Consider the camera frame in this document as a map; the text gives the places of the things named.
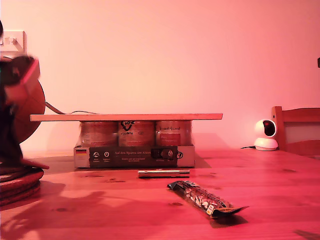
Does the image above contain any cork globe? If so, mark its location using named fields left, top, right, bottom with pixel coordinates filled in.
left=14, top=79, right=47, bottom=146

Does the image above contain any light wooden shelf board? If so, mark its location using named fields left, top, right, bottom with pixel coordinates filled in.
left=29, top=113, right=224, bottom=123

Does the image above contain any food can with pale label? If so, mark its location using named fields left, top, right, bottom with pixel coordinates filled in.
left=79, top=121, right=119, bottom=148

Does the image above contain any cardboard tray with dark print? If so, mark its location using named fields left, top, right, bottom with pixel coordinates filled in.
left=73, top=143, right=196, bottom=169

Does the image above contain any food can with black logo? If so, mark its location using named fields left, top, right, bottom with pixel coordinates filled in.
left=117, top=121, right=156, bottom=148

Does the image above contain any silver metal tube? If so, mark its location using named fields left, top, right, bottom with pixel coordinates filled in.
left=137, top=169, right=191, bottom=179

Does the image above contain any food can with red label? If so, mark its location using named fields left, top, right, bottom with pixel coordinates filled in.
left=155, top=120, right=193, bottom=147

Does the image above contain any dark nut snack bar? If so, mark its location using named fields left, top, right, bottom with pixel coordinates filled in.
left=166, top=180, right=251, bottom=220

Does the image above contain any wooden chair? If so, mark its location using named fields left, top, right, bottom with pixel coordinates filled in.
left=271, top=105, right=320, bottom=161

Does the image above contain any grey cable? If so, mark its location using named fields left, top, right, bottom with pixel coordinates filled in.
left=44, top=101, right=99, bottom=115

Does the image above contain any white wall socket plate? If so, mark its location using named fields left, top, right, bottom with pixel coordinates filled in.
left=0, top=30, right=27, bottom=54

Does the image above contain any white round security camera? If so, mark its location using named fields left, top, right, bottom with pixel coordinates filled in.
left=253, top=118, right=279, bottom=152

